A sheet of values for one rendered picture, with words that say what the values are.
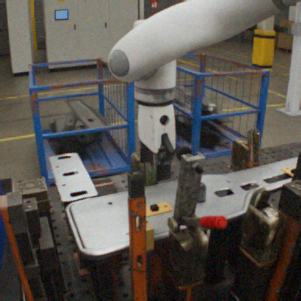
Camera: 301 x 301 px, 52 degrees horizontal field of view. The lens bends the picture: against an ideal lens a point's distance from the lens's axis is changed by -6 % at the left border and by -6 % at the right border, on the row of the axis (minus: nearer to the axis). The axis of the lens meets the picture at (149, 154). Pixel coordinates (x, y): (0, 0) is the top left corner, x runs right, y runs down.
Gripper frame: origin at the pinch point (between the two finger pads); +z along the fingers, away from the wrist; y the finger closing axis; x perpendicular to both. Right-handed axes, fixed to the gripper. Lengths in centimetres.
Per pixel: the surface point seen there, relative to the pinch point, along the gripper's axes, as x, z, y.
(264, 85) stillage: -187, 30, 169
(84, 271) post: 16.8, 41.3, 16.0
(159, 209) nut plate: -1.1, 11.5, -0.6
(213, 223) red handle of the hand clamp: 1.1, -2.1, -25.8
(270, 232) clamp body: -15.6, 7.5, -22.9
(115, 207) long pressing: 8.2, 11.8, 4.8
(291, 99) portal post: -356, 90, 286
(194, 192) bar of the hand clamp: -0.6, -2.3, -16.4
